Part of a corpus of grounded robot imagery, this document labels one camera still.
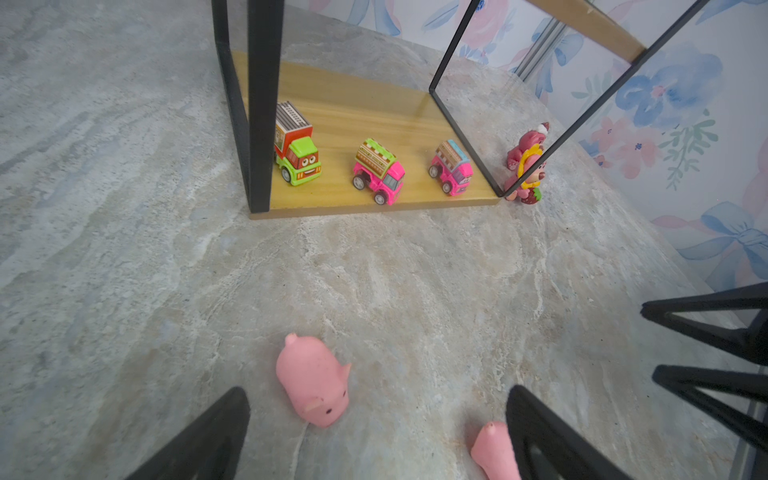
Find wooden shelf black metal frame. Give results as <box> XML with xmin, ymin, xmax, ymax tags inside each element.
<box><xmin>210</xmin><ymin>0</ymin><xmax>712</xmax><ymax>221</ymax></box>

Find pink bear toy with cherry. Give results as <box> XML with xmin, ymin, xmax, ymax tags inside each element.
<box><xmin>506</xmin><ymin>122</ymin><xmax>550</xmax><ymax>171</ymax></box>

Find colourful robot toy pink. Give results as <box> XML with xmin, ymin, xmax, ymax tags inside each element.
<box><xmin>428</xmin><ymin>139</ymin><xmax>474</xmax><ymax>196</ymax></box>

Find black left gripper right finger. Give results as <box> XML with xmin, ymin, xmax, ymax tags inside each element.
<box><xmin>506</xmin><ymin>385</ymin><xmax>628</xmax><ymax>479</ymax></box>

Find colourful robot toy green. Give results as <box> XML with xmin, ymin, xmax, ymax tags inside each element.
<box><xmin>352</xmin><ymin>138</ymin><xmax>406</xmax><ymax>206</ymax></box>

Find pink pig toy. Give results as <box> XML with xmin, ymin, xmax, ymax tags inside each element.
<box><xmin>470</xmin><ymin>421</ymin><xmax>521</xmax><ymax>480</ymax></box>
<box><xmin>276</xmin><ymin>333</ymin><xmax>351</xmax><ymax>428</ymax></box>

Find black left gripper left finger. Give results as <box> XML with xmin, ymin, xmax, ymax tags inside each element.
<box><xmin>128</xmin><ymin>386</ymin><xmax>250</xmax><ymax>480</ymax></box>

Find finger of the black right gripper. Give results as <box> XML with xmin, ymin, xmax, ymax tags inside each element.
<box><xmin>652</xmin><ymin>365</ymin><xmax>767</xmax><ymax>452</ymax></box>
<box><xmin>640</xmin><ymin>282</ymin><xmax>767</xmax><ymax>365</ymax></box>

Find brown green robot toy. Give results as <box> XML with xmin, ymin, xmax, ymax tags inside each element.
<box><xmin>274</xmin><ymin>101</ymin><xmax>322</xmax><ymax>186</ymax></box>

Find pink bear toy yellow petals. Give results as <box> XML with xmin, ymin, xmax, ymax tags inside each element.
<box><xmin>504</xmin><ymin>143</ymin><xmax>546</xmax><ymax>205</ymax></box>

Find aluminium corner post right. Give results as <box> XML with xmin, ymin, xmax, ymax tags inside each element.
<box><xmin>515</xmin><ymin>17</ymin><xmax>566</xmax><ymax>82</ymax></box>

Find pink pig toy front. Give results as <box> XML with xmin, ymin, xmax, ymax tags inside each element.
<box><xmin>470</xmin><ymin>421</ymin><xmax>521</xmax><ymax>480</ymax></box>

